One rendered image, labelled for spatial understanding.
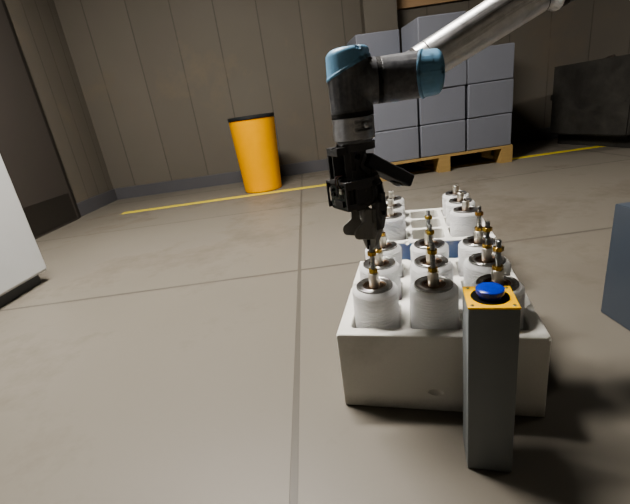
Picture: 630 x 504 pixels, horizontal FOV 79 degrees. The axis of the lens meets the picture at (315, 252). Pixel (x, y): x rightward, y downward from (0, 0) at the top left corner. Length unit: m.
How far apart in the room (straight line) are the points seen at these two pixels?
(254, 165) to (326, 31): 1.56
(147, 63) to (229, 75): 0.79
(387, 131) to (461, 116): 0.60
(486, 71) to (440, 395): 2.93
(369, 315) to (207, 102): 3.70
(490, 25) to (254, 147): 2.72
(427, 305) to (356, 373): 0.21
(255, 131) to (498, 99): 1.96
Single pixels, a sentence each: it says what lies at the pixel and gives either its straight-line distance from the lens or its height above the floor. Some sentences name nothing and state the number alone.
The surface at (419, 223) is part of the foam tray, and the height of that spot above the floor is 0.16.
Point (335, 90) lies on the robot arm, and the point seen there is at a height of 0.64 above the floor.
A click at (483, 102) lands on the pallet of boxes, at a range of 3.48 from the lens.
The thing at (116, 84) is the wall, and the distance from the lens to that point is 4.58.
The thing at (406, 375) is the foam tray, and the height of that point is 0.09.
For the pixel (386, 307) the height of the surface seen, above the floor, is 0.22.
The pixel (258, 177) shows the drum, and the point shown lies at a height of 0.14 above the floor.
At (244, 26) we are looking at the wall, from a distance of 4.29.
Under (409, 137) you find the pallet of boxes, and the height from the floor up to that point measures 0.31.
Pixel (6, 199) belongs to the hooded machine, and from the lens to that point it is 2.21.
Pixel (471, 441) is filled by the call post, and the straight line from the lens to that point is 0.76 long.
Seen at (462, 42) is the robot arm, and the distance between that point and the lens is 0.86.
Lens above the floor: 0.61
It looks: 20 degrees down
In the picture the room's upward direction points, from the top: 8 degrees counter-clockwise
